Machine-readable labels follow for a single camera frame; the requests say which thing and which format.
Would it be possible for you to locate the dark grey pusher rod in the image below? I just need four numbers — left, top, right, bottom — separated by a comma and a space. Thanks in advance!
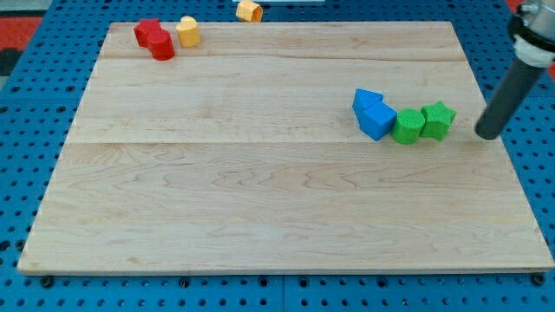
474, 58, 545, 140

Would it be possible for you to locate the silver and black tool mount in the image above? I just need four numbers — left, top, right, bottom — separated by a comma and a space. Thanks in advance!
508, 0, 554, 68

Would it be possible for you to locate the green star block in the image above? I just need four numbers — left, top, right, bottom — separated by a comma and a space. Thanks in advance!
420, 101, 457, 141

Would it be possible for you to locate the green cylinder block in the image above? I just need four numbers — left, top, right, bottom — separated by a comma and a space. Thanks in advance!
391, 108, 425, 145

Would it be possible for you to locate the blue cube block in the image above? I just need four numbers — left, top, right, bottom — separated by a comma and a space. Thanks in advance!
359, 102, 397, 140

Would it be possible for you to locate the blue triangle block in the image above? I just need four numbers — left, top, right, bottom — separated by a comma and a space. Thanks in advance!
352, 88, 383, 125

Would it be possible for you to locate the wooden board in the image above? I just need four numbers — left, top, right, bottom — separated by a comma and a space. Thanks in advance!
17, 22, 554, 276

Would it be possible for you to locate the orange hexagon block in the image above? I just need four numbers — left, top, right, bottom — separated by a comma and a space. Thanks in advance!
235, 0, 264, 23

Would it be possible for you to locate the yellow heart block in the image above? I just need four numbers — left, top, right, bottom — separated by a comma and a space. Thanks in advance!
175, 16, 201, 48

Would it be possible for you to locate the red cylinder block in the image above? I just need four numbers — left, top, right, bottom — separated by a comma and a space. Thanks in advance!
147, 29, 174, 61

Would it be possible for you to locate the red star block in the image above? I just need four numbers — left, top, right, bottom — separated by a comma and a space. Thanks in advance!
134, 18, 160, 48

